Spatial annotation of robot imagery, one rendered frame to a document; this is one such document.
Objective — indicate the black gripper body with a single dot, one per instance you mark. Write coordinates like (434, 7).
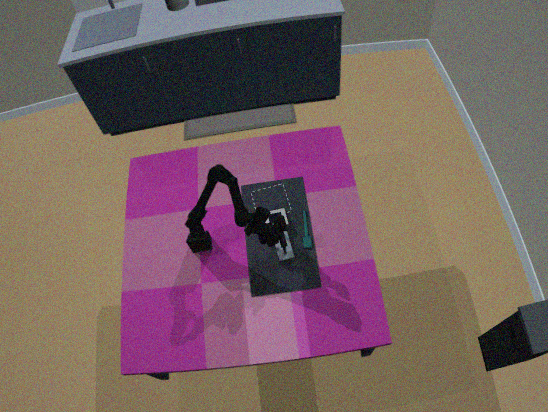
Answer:
(279, 224)

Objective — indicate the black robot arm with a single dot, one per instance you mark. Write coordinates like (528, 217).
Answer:
(241, 215)

